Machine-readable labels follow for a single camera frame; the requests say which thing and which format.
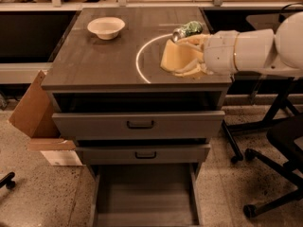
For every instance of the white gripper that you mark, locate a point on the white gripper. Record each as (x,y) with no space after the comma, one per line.
(219,53)

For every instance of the yellow sponge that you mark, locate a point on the yellow sponge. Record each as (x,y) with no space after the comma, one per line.
(176,56)

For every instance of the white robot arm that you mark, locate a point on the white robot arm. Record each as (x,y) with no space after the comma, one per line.
(268,52)

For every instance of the grey drawer cabinet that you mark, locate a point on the grey drawer cabinet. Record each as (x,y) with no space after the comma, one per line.
(123,75)

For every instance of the grey middle drawer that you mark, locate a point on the grey middle drawer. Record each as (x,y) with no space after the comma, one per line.
(128,155)

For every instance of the grey drawer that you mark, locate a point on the grey drawer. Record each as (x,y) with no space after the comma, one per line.
(138,126)
(128,155)
(146,196)

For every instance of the grey top drawer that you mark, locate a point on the grey top drawer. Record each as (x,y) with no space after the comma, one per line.
(138,126)

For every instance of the grey bottom drawer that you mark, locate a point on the grey bottom drawer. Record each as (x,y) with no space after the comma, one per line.
(146,196)

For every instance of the green soda can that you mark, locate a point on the green soda can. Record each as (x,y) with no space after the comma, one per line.
(187,30)

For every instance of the black side table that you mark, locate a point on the black side table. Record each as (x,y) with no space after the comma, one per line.
(281,101)

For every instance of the white ceramic bowl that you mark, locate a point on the white ceramic bowl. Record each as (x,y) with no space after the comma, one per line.
(106,28)

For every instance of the brown cardboard box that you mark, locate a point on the brown cardboard box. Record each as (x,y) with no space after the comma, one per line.
(33,117)

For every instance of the black chair caster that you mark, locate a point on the black chair caster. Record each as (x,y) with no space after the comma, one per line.
(8,181)

